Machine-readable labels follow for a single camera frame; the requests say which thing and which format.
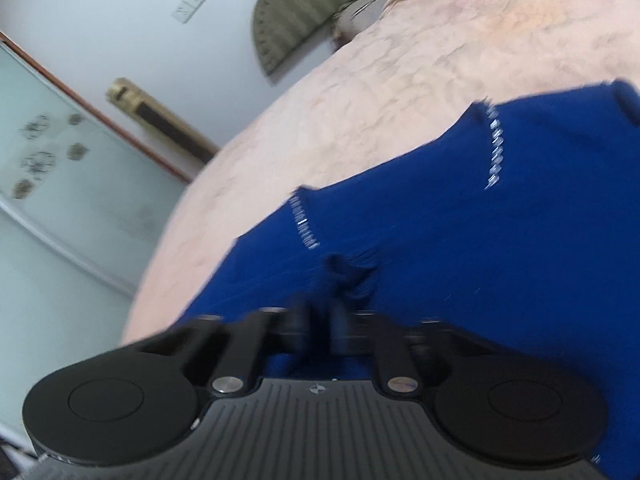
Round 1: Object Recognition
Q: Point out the blue knit sweater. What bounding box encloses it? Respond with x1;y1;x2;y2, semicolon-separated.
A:
172;79;640;480

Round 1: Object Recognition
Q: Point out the pink blanket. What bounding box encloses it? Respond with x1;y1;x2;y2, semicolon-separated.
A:
122;0;640;347

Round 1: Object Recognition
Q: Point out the frosted glass sliding door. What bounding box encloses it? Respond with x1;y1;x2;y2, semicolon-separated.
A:
0;32;195;297

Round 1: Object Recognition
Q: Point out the gold standing air conditioner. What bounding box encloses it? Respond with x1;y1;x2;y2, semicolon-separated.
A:
105;77;221;164

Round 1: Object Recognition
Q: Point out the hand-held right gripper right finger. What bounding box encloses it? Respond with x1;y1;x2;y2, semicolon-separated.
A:
327;301;502;395

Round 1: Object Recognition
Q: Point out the white wall socket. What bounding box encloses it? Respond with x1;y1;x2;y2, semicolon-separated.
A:
172;0;209;24

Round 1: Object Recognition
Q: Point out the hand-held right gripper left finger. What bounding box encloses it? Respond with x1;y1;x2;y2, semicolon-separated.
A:
122;301;324;397

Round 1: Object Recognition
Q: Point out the olive green padded headboard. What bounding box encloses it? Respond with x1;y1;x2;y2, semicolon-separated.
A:
252;0;432;79

